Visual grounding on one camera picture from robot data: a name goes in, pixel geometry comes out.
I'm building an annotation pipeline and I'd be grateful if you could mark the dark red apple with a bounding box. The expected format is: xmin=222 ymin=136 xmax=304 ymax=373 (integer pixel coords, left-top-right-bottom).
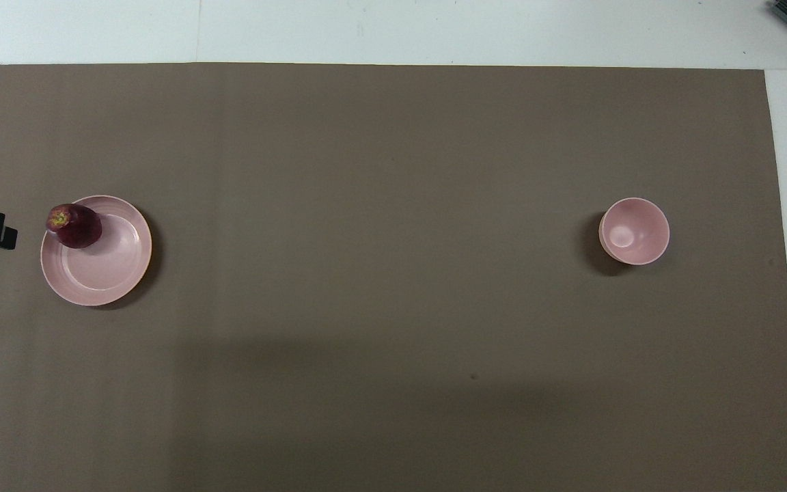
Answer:
xmin=46 ymin=203 xmax=102 ymax=249

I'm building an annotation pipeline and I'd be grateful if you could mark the pink plate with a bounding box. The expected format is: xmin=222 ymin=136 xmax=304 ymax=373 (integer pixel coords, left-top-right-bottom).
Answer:
xmin=40 ymin=195 xmax=153 ymax=307

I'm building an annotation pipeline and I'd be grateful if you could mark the pink bowl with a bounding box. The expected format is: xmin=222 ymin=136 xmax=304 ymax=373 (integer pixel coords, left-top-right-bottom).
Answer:
xmin=598 ymin=197 xmax=670 ymax=266

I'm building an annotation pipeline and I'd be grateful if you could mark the brown paper mat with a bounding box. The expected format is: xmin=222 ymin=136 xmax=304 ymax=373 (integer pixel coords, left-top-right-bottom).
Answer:
xmin=0 ymin=63 xmax=787 ymax=492

